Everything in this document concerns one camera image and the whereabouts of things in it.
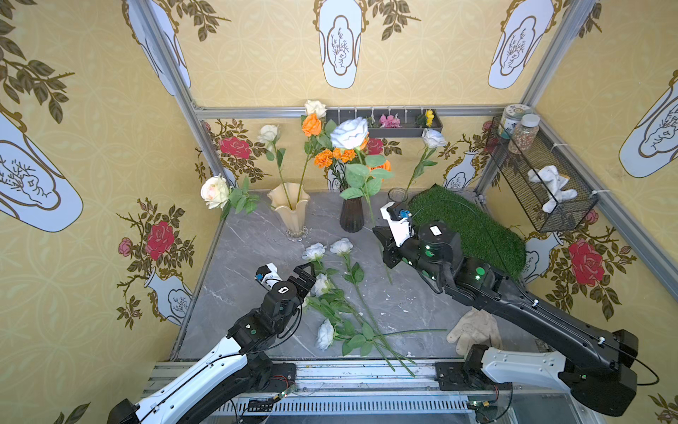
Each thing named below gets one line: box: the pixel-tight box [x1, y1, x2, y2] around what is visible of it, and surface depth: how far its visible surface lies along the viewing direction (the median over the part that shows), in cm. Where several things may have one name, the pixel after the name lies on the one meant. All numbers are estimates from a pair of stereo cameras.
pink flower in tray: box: [379, 113, 401, 129], surface depth 90 cm
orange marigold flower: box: [313, 149, 333, 169], surface depth 85 cm
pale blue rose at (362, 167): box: [331, 116, 395, 225], surface depth 55 cm
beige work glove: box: [446, 309, 503, 356], surface depth 82 cm
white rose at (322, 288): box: [310, 272, 351, 319], surface depth 90 cm
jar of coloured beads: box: [508, 113, 541, 155], surface depth 82 cm
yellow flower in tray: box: [425, 108, 436, 129], surface depth 89 cm
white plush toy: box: [527, 165, 579, 213], surface depth 73 cm
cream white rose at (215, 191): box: [200, 174, 260, 220], surface depth 64 cm
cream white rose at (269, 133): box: [257, 124, 294, 211], surface depth 90 cm
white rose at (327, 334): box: [315, 318, 448, 356], surface depth 81 cm
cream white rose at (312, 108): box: [296, 99, 328, 205], surface depth 85 cm
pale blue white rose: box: [404, 128, 448, 199], surface depth 85 cm
